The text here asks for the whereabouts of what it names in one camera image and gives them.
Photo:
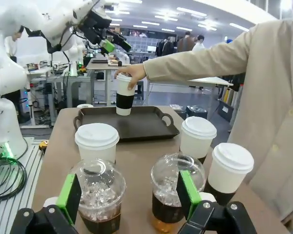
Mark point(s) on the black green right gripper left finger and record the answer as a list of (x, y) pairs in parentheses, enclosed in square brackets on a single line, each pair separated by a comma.
[(68, 202)]

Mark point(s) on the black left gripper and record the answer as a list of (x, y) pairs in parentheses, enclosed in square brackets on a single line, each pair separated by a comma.
[(95, 24)]

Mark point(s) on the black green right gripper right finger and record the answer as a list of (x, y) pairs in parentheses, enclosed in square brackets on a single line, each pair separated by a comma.
[(188, 195)]

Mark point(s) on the clear iced coffee cup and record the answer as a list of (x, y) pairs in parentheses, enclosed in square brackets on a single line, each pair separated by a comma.
[(163, 195), (100, 195)]

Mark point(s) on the white paper cup black sleeve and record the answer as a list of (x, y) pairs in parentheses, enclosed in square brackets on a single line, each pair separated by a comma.
[(95, 146), (227, 175), (197, 143), (124, 104)]

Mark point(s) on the person's right forearm beige sleeve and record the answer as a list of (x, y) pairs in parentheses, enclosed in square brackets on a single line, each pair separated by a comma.
[(173, 65)]

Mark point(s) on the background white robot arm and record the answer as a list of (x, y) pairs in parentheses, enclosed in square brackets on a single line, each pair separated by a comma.
[(75, 51)]

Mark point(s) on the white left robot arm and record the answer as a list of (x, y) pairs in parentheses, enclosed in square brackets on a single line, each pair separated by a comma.
[(14, 14)]

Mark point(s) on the dark brown serving tray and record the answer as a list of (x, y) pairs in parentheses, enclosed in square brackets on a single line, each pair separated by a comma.
[(141, 126)]

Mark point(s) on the person's right hand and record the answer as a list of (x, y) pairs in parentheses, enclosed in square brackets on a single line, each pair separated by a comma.
[(136, 72)]

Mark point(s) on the background desk with items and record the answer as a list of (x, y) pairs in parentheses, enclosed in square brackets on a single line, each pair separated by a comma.
[(105, 64)]

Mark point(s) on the yellow tape measure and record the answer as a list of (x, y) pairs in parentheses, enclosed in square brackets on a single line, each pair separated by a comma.
[(44, 144)]

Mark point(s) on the grey workbench with equipment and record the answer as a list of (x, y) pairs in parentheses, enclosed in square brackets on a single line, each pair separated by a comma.
[(58, 78)]

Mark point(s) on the small white round object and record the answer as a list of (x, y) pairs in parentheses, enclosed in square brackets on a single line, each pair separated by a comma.
[(85, 106)]

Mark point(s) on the background person brown jacket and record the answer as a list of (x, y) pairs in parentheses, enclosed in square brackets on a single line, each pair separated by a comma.
[(185, 42)]

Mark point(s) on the black round bin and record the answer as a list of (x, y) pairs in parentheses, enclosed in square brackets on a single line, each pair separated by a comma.
[(196, 112)]

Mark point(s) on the background person white shirt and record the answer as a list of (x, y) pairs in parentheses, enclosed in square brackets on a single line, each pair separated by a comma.
[(199, 44)]

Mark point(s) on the background white table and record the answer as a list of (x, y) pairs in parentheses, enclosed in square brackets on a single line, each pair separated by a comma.
[(210, 81)]

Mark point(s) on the person in beige coat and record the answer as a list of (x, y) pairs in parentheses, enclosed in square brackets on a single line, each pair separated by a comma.
[(271, 97)]

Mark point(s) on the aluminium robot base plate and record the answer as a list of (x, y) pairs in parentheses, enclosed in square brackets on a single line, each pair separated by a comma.
[(9, 212)]

